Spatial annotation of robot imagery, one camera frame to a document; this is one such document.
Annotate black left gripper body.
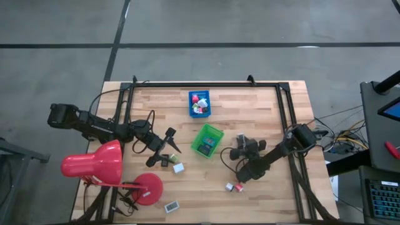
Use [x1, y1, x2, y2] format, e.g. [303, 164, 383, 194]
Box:
[141, 127, 178, 168]

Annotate yellow cable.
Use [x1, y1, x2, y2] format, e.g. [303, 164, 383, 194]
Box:
[336, 119, 370, 151]

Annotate black aluminium table frame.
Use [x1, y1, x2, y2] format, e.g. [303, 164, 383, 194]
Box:
[106, 74, 340, 224]

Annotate blue lit screen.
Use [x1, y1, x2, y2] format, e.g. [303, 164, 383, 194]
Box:
[377, 96, 400, 123]

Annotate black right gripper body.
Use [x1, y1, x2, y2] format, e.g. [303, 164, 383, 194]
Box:
[229, 139, 268, 164]

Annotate dark blue digital display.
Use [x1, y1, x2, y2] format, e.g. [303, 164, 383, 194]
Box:
[197, 144, 213, 156]

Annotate green plastic basket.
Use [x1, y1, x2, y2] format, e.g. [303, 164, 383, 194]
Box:
[190, 123, 226, 159]

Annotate red handled tool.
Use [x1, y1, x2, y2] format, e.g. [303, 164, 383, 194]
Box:
[384, 141, 400, 161]

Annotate black floor cables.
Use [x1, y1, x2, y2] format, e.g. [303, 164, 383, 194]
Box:
[307, 104, 371, 158]

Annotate white paper sheet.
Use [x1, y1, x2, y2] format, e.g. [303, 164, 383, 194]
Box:
[324, 160, 340, 203]

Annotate blue plastic basket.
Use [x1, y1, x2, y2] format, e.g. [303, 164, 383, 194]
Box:
[188, 90, 213, 119]

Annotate dark grey equipment cart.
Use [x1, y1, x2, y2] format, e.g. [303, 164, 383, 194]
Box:
[326, 70, 400, 225]

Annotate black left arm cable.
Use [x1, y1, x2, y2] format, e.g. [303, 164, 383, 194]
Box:
[88, 88, 158, 156]

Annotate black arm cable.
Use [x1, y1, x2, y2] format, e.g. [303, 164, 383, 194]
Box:
[88, 88, 158, 156]
[219, 146, 248, 176]

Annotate teal digital display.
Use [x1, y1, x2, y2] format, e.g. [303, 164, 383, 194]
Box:
[203, 136, 218, 148]

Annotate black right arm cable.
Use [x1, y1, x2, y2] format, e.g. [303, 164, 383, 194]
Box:
[219, 146, 248, 176]

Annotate black lamp cable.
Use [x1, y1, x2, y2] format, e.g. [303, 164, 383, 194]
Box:
[81, 184, 140, 218]

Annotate red desk lamp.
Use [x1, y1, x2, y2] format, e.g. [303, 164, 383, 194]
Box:
[60, 139, 164, 207]

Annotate grey metal stand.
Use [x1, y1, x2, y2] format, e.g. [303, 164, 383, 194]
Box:
[0, 136, 51, 225]

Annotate backlit keyboard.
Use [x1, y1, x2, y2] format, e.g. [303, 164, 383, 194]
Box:
[364, 179, 400, 223]

